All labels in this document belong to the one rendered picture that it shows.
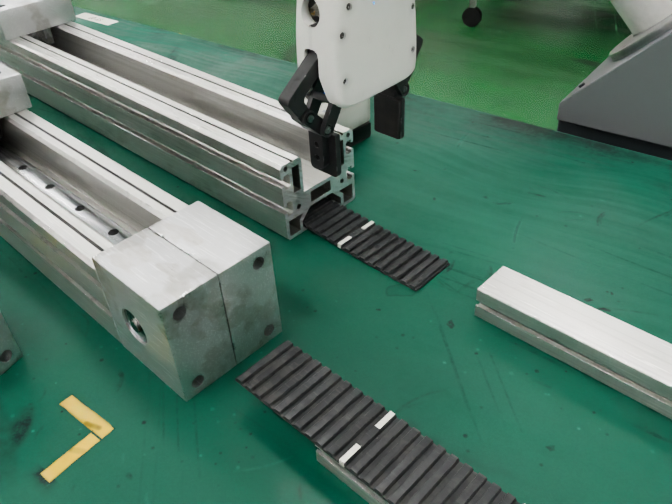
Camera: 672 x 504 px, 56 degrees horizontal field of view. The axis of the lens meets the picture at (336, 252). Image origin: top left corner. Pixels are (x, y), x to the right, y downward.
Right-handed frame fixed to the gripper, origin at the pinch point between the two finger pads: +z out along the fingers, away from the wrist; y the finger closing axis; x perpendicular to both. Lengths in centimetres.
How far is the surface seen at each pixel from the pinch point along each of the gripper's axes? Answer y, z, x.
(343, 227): -0.4, 10.3, 2.1
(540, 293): 0.7, 7.9, -18.8
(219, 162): -5.1, 5.4, 14.9
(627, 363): -2.1, 7.9, -27.2
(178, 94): 2.2, 5.2, 32.3
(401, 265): -1.1, 10.7, -5.9
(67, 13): 4, 1, 62
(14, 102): -15.3, 1.2, 37.3
